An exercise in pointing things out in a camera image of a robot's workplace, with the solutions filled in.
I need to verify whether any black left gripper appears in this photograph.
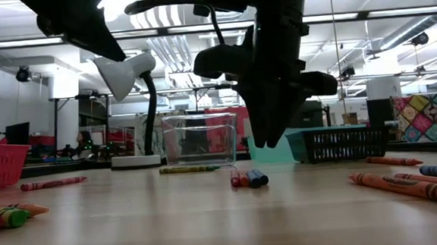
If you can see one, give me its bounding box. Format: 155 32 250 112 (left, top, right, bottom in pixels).
18 0 128 69

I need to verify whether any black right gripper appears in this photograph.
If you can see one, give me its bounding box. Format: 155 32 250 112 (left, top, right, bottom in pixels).
231 16 342 150

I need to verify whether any yellow green crayon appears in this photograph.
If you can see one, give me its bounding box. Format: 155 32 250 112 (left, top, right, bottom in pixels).
158 163 222 176

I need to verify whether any orange crayon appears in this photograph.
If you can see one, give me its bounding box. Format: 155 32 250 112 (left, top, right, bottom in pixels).
8 201 51 220
347 167 437 212
237 169 251 188
394 170 437 193
366 152 425 170

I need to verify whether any pink red crayon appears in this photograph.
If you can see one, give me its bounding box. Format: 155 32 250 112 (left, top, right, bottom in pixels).
19 175 89 193

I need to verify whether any red partition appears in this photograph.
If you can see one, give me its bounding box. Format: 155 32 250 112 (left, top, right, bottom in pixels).
204 105 252 154

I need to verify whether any teal plastic tray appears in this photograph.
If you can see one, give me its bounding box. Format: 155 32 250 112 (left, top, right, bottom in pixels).
246 124 369 165

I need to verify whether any large black monitor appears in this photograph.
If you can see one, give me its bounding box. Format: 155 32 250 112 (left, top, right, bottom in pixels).
301 99 325 130

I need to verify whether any white desk lamp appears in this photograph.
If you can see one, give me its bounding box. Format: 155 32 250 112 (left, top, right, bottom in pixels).
92 52 164 171

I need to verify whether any white column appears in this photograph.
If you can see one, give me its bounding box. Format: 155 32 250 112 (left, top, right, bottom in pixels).
47 74 81 99

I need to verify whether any black plastic basket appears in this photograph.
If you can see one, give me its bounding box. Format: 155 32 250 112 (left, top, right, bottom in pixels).
285 124 391 166

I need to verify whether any clear plastic container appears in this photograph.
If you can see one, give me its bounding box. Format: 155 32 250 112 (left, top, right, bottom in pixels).
159 112 241 170

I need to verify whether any cardboard box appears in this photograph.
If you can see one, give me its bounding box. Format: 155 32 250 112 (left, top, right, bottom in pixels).
341 112 359 127

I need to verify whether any black hanging spotlight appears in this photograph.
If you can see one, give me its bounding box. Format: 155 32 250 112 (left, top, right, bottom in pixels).
410 31 430 47
14 65 31 84
339 64 357 81

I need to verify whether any black metal stand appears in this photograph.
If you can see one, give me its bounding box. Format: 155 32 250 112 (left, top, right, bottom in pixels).
49 93 113 149

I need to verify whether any person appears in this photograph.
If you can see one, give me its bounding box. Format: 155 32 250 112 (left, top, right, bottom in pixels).
74 130 94 149

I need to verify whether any white pillar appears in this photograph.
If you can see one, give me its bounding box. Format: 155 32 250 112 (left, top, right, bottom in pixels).
365 76 403 101

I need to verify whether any colourful patchwork quilt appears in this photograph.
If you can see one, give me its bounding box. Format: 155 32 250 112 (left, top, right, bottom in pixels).
389 93 437 145

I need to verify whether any red plastic basket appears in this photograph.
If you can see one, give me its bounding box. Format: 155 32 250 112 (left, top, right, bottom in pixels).
0 140 34 191

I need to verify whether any bright light bar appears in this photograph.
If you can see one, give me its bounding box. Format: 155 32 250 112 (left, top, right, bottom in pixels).
0 5 437 50

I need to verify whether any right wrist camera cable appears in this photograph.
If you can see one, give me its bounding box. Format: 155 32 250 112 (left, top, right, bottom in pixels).
123 0 227 52

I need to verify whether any red wire rack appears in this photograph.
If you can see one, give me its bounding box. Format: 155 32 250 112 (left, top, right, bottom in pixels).
106 125 136 156

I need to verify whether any black metal table frame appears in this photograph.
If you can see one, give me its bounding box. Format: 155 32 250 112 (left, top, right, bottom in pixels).
20 138 437 180

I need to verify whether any slanted silver air duct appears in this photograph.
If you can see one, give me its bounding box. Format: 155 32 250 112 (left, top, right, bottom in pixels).
377 14 437 51

